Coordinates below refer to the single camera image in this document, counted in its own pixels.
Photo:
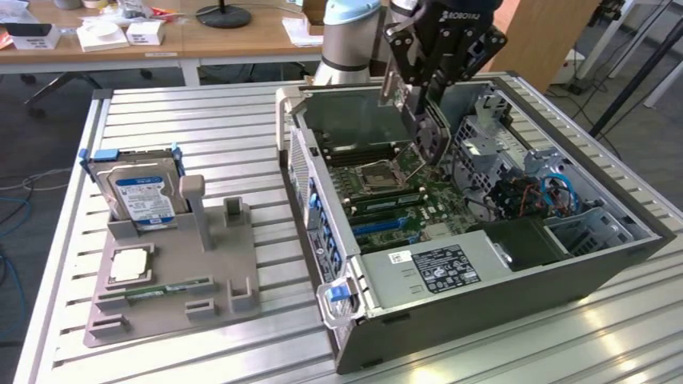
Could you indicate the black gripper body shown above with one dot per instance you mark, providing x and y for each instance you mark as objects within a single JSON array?
[{"x": 459, "y": 16}]

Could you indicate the black graphics card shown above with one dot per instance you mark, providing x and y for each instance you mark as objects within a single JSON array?
[{"x": 435, "y": 140}]

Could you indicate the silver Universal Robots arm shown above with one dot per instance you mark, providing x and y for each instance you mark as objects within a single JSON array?
[{"x": 350, "y": 44}]

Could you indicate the wooden cabinet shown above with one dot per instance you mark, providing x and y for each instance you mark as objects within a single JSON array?
[{"x": 544, "y": 36}]

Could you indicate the white floor box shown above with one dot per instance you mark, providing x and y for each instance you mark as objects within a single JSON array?
[{"x": 568, "y": 68}]

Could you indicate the stack of white papers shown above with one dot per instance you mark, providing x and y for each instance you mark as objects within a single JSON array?
[{"x": 302, "y": 34}]

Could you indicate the brown cardboard box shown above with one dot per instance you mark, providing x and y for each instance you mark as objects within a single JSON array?
[{"x": 315, "y": 10}]

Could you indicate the silver drive cage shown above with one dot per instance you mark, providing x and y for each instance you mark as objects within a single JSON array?
[{"x": 483, "y": 152}]

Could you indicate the metal socket cover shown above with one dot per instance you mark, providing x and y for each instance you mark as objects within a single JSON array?
[{"x": 407, "y": 162}]

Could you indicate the black tripod pole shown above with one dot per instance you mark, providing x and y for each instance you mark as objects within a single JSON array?
[{"x": 635, "y": 83}]

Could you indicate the CPU socket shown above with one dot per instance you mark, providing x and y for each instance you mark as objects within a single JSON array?
[{"x": 379, "y": 178}]

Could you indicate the black lamp base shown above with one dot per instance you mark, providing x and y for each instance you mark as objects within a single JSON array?
[{"x": 224, "y": 18}]

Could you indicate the blue card retention clip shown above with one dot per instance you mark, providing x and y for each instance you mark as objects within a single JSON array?
[
  {"x": 315, "y": 201},
  {"x": 322, "y": 224},
  {"x": 328, "y": 246}
]

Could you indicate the blue expansion slot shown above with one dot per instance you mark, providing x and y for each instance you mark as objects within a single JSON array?
[{"x": 379, "y": 227}]

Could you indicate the small white labelled box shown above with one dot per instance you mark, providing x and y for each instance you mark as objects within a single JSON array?
[{"x": 144, "y": 34}]

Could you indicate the silver disk bay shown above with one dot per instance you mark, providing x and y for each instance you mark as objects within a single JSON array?
[{"x": 592, "y": 232}]

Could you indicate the grey power supply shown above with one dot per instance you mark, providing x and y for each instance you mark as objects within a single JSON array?
[{"x": 395, "y": 280}]

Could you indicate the white box with round dish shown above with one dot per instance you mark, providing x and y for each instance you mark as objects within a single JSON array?
[{"x": 103, "y": 37}]

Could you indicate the blue case latch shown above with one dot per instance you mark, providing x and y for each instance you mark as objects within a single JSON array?
[{"x": 335, "y": 294}]

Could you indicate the hard disk with blue caddy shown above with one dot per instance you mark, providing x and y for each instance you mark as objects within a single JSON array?
[{"x": 141, "y": 200}]

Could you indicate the wooden desk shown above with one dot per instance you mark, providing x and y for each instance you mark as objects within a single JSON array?
[{"x": 69, "y": 58}]

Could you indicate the black office chair base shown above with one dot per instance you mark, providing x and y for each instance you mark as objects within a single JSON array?
[{"x": 53, "y": 89}]

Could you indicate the open black PC case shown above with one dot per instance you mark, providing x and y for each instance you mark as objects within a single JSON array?
[{"x": 480, "y": 320}]

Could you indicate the wide white labelled box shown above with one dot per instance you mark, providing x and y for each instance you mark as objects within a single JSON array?
[{"x": 36, "y": 42}]

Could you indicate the black flat device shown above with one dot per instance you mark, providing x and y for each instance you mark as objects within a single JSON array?
[{"x": 28, "y": 30}]

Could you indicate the silver CPU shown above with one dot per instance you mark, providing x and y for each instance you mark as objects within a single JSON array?
[{"x": 129, "y": 265}]

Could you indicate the grey parts rack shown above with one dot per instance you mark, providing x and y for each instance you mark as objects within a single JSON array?
[{"x": 176, "y": 320}]

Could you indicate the white table frame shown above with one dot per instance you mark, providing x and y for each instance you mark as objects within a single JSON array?
[{"x": 608, "y": 40}]

